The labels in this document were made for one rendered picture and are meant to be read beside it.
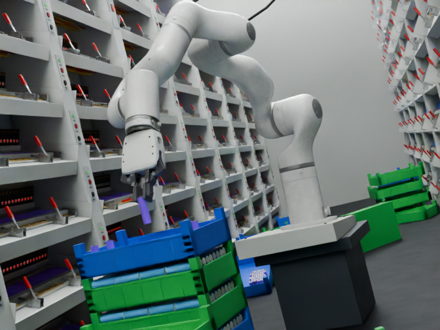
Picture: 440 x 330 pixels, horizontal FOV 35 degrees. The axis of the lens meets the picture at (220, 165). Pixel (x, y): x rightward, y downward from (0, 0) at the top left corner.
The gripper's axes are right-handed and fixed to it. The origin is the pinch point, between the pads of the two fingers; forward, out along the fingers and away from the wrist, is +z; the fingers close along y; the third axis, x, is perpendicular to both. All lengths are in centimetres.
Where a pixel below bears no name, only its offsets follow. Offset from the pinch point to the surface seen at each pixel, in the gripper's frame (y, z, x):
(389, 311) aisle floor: -30, 17, -95
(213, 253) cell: -13.9, 15.3, -7.1
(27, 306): 46, 17, -13
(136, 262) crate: -0.7, 17.4, 3.7
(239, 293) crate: -15.0, 22.6, -17.2
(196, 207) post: 83, -66, -175
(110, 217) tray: 56, -23, -63
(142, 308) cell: 1.7, 26.3, -1.9
